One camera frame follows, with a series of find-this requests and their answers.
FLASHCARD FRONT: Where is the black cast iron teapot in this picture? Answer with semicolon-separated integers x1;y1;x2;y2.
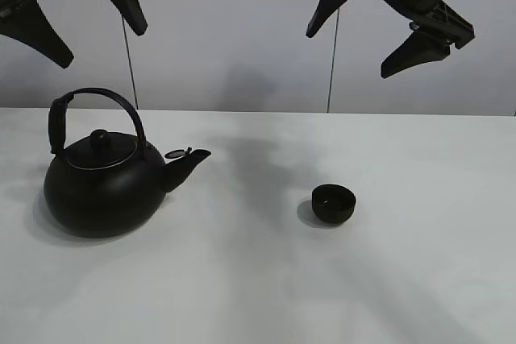
43;88;211;238

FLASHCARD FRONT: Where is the small black teacup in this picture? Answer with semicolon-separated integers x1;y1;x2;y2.
311;184;357;226

